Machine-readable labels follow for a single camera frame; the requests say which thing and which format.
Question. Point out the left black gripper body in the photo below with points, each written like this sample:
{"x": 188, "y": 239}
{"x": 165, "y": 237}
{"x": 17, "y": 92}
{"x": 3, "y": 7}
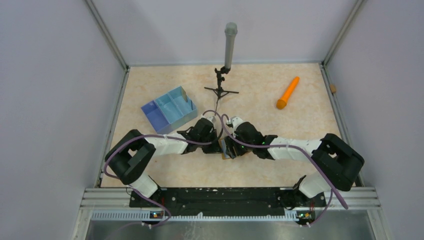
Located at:
{"x": 211, "y": 136}

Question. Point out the blue compartment organizer box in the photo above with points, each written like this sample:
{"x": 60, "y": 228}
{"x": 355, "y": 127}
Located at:
{"x": 169, "y": 112}

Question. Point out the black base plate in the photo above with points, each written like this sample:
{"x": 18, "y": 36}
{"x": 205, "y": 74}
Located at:
{"x": 229, "y": 201}

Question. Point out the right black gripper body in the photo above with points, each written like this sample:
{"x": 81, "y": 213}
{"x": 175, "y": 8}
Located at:
{"x": 239, "y": 148}

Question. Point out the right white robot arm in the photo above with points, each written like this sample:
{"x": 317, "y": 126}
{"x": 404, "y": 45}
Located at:
{"x": 337, "y": 164}

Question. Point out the orange marker pen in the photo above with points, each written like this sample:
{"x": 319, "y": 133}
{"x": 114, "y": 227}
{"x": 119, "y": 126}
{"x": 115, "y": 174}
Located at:
{"x": 283, "y": 100}

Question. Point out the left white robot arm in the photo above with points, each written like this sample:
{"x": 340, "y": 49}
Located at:
{"x": 129, "y": 158}

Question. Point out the grey microphone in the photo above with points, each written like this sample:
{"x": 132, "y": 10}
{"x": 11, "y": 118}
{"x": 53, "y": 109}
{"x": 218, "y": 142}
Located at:
{"x": 230, "y": 31}

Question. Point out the small wooden block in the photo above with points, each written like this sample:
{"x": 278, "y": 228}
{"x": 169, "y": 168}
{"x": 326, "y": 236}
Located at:
{"x": 332, "y": 88}

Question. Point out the black tripod stand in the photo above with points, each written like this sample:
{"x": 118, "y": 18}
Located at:
{"x": 219, "y": 91}

